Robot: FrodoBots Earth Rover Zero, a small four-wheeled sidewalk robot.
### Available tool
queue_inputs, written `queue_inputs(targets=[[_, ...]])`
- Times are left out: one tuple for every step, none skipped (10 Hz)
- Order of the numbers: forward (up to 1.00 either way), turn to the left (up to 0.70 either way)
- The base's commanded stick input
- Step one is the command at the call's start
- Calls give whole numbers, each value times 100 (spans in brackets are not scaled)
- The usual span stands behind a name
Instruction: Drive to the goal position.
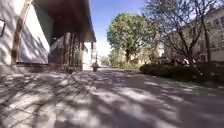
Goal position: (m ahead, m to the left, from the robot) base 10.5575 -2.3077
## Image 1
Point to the green leafy tree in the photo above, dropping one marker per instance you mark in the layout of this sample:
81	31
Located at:
130	31

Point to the green bushes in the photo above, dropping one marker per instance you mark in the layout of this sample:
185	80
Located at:
118	59

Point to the grey paved path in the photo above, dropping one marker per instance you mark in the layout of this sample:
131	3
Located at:
110	100

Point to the building with dark canopy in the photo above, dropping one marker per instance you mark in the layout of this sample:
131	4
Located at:
30	43

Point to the bare branched tree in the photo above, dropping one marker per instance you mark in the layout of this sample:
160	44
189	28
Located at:
188	50

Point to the dark green hedge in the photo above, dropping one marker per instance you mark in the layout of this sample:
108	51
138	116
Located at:
173	71

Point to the pale stone building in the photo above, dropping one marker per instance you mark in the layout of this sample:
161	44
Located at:
216	36

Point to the person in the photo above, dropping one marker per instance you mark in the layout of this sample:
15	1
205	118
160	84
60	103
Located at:
95	67

